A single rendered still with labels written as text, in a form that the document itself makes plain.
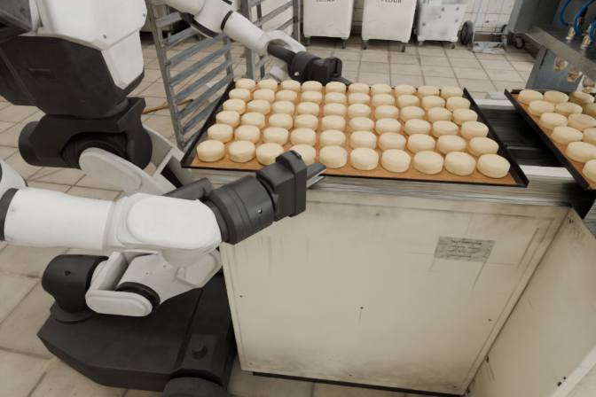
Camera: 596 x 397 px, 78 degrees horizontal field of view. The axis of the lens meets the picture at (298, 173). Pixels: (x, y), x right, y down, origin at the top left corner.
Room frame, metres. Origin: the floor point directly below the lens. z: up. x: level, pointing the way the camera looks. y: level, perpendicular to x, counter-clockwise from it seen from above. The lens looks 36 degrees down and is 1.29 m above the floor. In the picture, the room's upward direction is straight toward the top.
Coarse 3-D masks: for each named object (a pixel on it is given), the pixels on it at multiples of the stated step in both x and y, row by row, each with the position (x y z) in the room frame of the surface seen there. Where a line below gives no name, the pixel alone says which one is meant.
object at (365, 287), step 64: (512, 128) 0.80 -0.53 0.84; (320, 192) 0.56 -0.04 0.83; (384, 192) 0.55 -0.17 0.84; (256, 256) 0.58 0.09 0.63; (320, 256) 0.56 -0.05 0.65; (384, 256) 0.54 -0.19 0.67; (448, 256) 0.53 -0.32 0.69; (512, 256) 0.52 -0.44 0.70; (256, 320) 0.58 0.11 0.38; (320, 320) 0.56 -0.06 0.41; (384, 320) 0.54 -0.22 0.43; (448, 320) 0.52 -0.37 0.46; (384, 384) 0.54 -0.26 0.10; (448, 384) 0.52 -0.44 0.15
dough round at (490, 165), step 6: (486, 156) 0.55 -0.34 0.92; (492, 156) 0.55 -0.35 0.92; (498, 156) 0.55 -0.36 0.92; (480, 162) 0.54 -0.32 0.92; (486, 162) 0.53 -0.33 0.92; (492, 162) 0.53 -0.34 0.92; (498, 162) 0.53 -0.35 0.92; (504, 162) 0.53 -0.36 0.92; (480, 168) 0.53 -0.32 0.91; (486, 168) 0.52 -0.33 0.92; (492, 168) 0.52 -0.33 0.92; (498, 168) 0.52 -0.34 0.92; (504, 168) 0.52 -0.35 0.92; (486, 174) 0.52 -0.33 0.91; (492, 174) 0.52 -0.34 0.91; (498, 174) 0.51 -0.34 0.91; (504, 174) 0.52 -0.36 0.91
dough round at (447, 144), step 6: (444, 138) 0.62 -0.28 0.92; (450, 138) 0.62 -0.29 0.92; (456, 138) 0.62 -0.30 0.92; (438, 144) 0.61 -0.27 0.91; (444, 144) 0.60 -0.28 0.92; (450, 144) 0.59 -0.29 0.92; (456, 144) 0.59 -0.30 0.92; (462, 144) 0.59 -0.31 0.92; (444, 150) 0.59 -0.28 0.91; (450, 150) 0.59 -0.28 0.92; (456, 150) 0.58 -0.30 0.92; (462, 150) 0.59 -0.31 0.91
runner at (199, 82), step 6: (228, 60) 2.25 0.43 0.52; (216, 66) 2.12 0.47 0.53; (222, 66) 2.17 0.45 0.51; (228, 66) 2.19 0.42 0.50; (210, 72) 2.05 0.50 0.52; (216, 72) 2.10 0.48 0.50; (204, 78) 1.98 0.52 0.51; (210, 78) 2.01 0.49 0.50; (192, 84) 1.87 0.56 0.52; (198, 84) 1.91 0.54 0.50; (186, 90) 1.81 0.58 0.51; (192, 90) 1.83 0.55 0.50; (174, 96) 1.71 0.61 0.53; (180, 96) 1.75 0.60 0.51; (186, 96) 1.77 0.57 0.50; (174, 102) 1.69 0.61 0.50
